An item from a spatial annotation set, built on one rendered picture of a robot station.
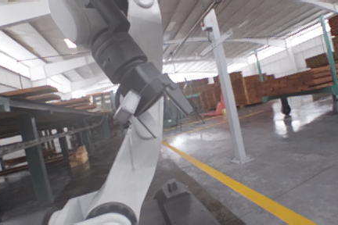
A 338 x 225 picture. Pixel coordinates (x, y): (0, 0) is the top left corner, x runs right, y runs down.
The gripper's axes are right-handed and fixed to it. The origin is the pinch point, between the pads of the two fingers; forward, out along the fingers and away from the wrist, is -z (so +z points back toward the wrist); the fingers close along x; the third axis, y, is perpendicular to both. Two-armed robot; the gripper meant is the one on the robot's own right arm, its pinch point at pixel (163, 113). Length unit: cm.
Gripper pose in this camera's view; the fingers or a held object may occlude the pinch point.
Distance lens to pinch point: 32.9
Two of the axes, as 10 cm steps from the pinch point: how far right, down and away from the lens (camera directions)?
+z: -6.1, -7.9, 0.3
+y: 5.4, -3.9, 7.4
